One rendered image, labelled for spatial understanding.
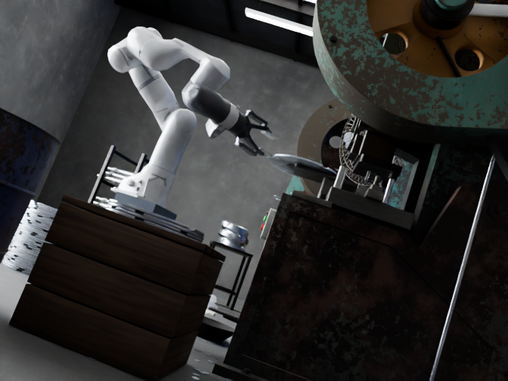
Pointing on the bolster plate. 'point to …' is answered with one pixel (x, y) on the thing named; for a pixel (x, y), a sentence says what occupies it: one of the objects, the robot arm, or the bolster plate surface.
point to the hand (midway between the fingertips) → (267, 144)
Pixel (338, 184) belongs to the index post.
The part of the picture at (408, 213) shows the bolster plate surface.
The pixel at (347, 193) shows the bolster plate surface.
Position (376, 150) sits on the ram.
